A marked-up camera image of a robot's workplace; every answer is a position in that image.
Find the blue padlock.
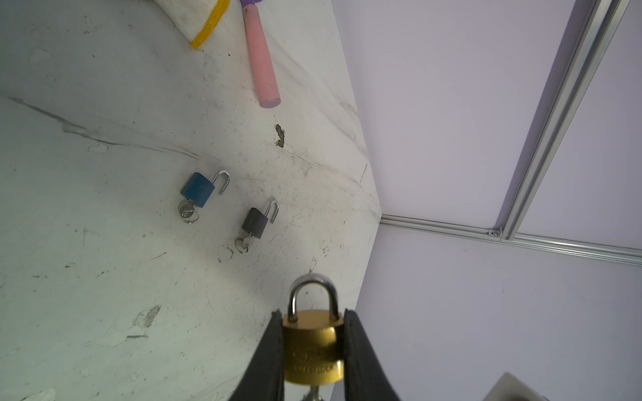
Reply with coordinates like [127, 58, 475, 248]
[180, 170, 231, 207]

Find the aluminium frame back bar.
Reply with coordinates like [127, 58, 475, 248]
[381, 214, 641, 267]

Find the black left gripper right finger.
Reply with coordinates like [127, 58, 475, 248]
[343, 309, 400, 401]

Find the aluminium frame post right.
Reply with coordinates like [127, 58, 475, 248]
[500, 1, 630, 240]

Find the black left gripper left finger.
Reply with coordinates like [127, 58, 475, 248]
[230, 310, 284, 401]

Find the brass padlock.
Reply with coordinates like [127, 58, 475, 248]
[283, 273, 344, 386]

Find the black padlock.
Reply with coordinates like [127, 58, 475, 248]
[242, 199, 280, 239]

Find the purple pink toy shovel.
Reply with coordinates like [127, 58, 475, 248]
[241, 1, 281, 109]

